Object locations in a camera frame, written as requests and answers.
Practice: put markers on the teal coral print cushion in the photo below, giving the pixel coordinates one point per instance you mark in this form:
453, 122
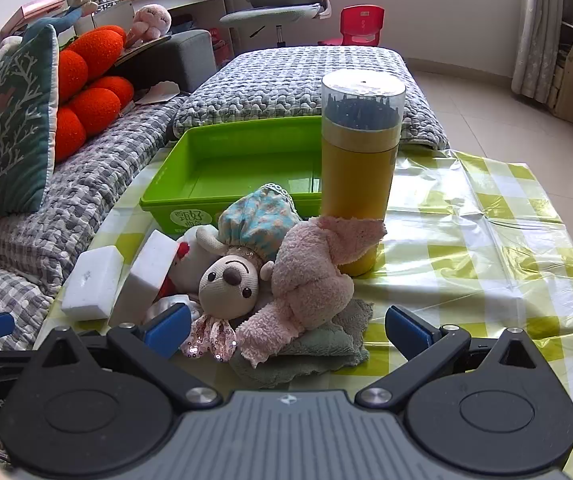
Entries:
16, 125

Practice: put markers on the orange segmented plush pillow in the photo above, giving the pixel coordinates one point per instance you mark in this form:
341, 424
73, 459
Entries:
86, 110

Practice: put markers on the green plastic tray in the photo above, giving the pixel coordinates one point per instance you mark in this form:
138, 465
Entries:
246, 170

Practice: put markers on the grey-green towel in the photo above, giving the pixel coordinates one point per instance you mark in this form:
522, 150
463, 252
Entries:
316, 355

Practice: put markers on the thin board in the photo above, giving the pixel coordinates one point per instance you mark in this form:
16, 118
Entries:
136, 52

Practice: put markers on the white plush toy red trim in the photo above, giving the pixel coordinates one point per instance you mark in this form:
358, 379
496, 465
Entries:
186, 272

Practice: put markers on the red plastic chair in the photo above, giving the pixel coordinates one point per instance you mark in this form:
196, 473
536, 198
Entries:
361, 22

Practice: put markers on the pink box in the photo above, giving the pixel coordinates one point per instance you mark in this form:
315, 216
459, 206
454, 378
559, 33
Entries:
41, 5

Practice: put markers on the knitted mouse doll blue dress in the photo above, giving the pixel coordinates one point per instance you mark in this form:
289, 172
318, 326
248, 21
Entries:
231, 285

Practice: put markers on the dented white foam block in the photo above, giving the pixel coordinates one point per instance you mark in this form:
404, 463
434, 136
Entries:
91, 285

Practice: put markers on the pink fuzzy plush toy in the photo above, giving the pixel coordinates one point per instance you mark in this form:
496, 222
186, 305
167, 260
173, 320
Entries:
306, 280

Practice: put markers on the beige curtain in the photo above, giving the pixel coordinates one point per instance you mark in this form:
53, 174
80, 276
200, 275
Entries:
541, 25

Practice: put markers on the yellow pencil canister clear lid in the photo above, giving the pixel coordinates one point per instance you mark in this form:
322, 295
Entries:
356, 175

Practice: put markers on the pink pig plush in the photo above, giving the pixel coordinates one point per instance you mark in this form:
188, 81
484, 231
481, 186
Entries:
151, 20

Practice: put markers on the grey quilted ottoman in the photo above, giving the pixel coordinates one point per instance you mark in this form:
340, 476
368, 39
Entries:
291, 80

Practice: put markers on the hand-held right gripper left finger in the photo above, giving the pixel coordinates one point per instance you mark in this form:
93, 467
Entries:
169, 330

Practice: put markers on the beige shell-shaped paper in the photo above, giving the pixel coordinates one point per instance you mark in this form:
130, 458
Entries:
159, 94

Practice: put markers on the grey quilted sofa cover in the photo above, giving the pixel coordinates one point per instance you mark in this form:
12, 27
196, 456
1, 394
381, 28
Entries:
66, 210

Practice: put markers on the blue plush toy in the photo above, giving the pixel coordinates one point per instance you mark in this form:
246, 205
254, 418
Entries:
56, 20

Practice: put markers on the grey sofa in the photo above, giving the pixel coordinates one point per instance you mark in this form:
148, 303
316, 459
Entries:
186, 60

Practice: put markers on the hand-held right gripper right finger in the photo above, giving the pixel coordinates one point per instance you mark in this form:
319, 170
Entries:
409, 327

